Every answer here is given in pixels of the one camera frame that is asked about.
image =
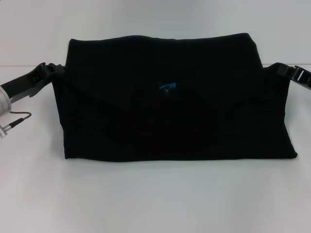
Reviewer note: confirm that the black shirt with FREE print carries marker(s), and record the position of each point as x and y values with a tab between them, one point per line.
170	109

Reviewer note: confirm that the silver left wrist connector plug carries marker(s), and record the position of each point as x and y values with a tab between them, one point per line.
5	129

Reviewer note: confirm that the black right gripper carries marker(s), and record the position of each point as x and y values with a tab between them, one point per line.
302	77

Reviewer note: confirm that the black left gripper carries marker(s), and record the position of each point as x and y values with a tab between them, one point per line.
26	85

